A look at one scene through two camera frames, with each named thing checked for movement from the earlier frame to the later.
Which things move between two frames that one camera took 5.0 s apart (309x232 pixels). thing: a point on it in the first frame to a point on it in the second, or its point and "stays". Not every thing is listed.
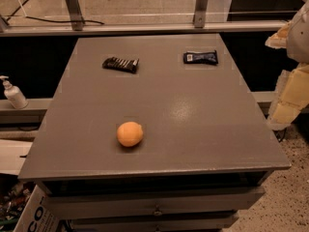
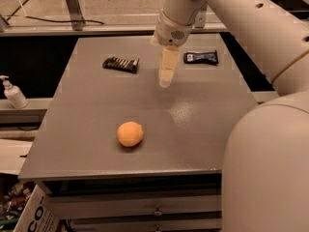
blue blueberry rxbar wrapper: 201,57 stays
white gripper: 298,38 to 171,32
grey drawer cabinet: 151,132 stays
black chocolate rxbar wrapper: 129,66 stays
